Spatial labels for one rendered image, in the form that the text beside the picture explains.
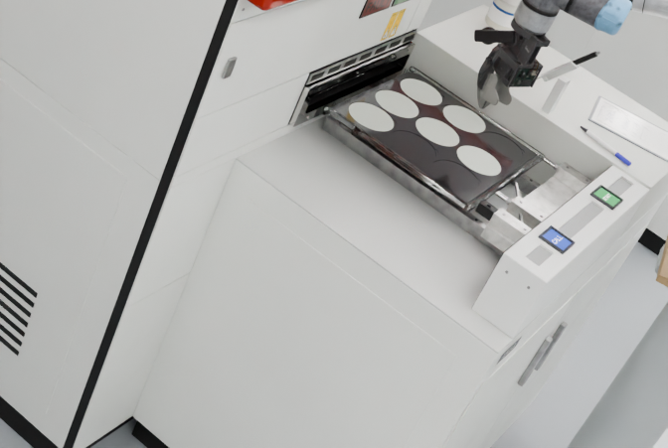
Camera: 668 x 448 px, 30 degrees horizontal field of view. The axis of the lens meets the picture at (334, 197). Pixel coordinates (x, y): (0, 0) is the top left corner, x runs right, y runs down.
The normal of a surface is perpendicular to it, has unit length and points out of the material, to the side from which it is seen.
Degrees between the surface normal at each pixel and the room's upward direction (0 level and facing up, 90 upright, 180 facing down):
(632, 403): 90
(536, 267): 0
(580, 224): 0
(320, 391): 90
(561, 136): 90
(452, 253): 0
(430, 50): 90
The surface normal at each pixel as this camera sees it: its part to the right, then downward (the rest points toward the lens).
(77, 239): -0.53, 0.30
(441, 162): 0.36, -0.77
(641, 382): -0.69, 0.17
